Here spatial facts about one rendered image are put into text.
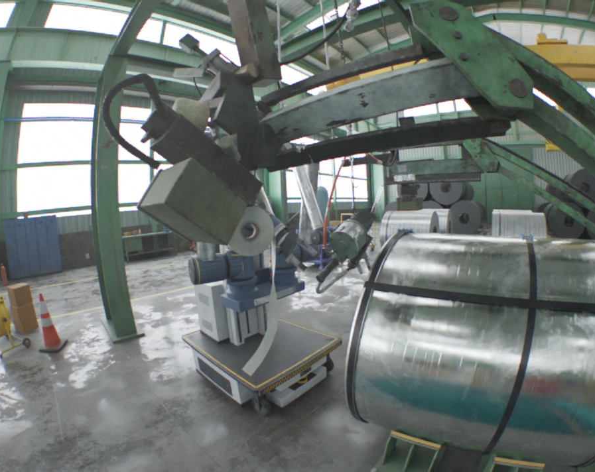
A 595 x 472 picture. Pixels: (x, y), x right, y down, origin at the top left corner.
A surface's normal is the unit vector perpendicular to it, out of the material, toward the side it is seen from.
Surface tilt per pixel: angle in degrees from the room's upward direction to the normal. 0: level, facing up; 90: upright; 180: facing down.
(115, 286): 90
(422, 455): 0
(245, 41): 106
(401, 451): 0
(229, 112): 90
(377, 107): 130
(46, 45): 90
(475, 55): 90
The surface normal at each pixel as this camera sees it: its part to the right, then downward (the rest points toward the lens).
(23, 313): 0.99, -0.04
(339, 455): -0.04, -0.99
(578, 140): -0.33, 0.11
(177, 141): 0.75, 0.04
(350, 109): -0.34, 0.72
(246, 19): -0.62, 0.37
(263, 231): 0.40, 0.08
